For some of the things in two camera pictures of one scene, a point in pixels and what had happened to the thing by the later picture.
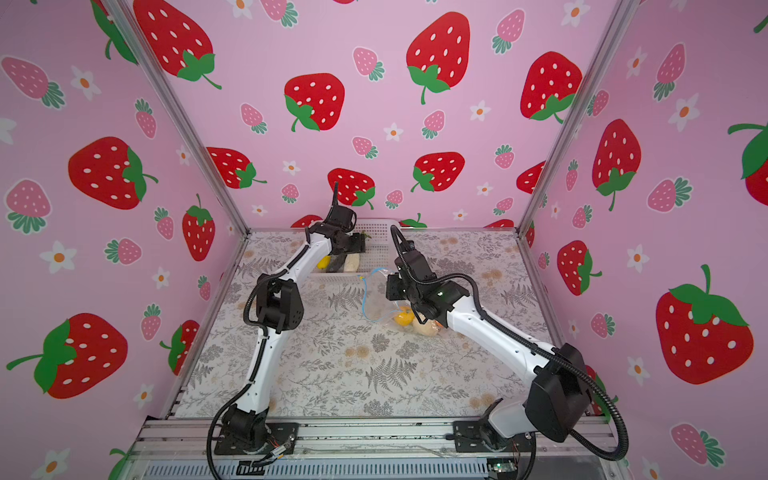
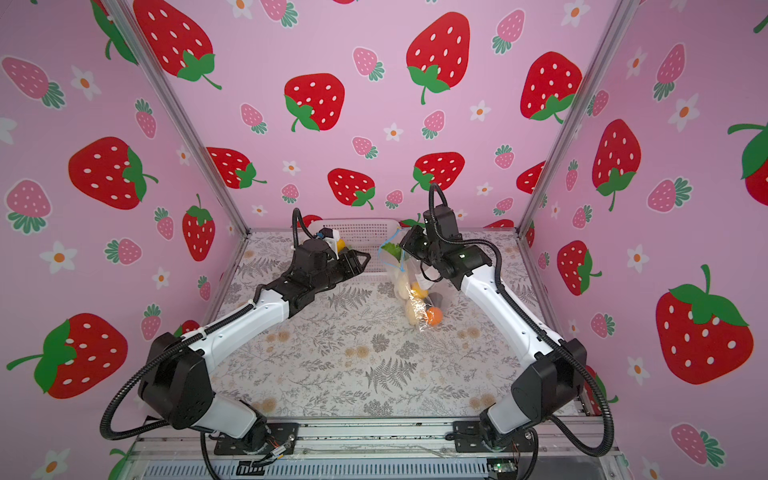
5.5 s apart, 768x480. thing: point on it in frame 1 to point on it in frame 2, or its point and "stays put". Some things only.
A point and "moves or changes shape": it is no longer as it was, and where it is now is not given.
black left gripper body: x=351 y=243 to x=332 y=274
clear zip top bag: x=379 y=308 moves or changes shape
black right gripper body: x=397 y=288 to x=419 y=245
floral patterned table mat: x=338 y=364 stays put
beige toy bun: x=428 y=328 moves or changes shape
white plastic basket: x=375 y=262 stays put
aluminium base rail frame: x=183 y=448 stays put
